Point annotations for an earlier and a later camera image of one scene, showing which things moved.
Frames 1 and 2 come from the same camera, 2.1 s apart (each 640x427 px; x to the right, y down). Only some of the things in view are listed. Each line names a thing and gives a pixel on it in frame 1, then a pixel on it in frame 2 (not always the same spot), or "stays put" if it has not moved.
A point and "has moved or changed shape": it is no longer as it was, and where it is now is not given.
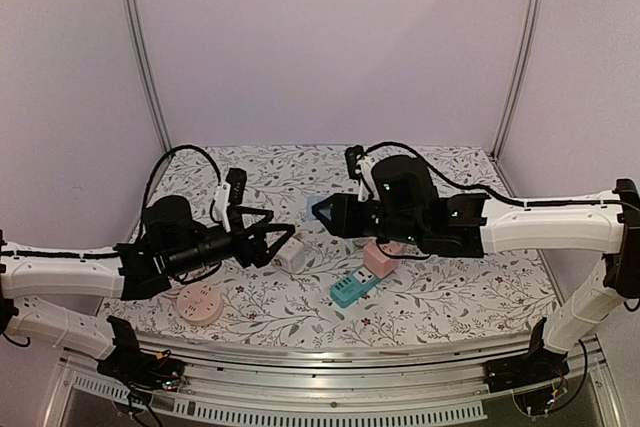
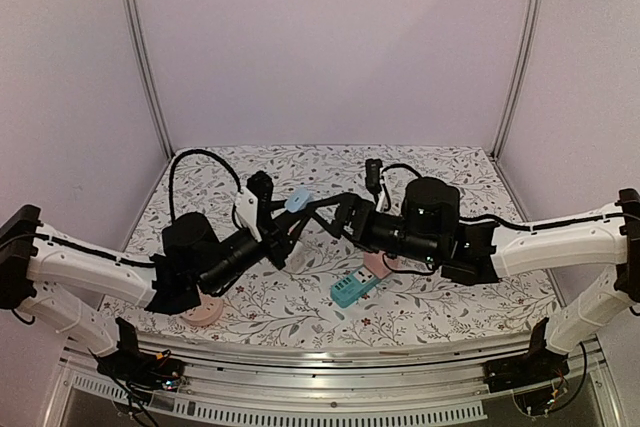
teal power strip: [353, 286] stays put
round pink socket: [200, 303] stays put
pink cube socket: [380, 263] stays put
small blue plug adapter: [311, 200] has moved or changed shape
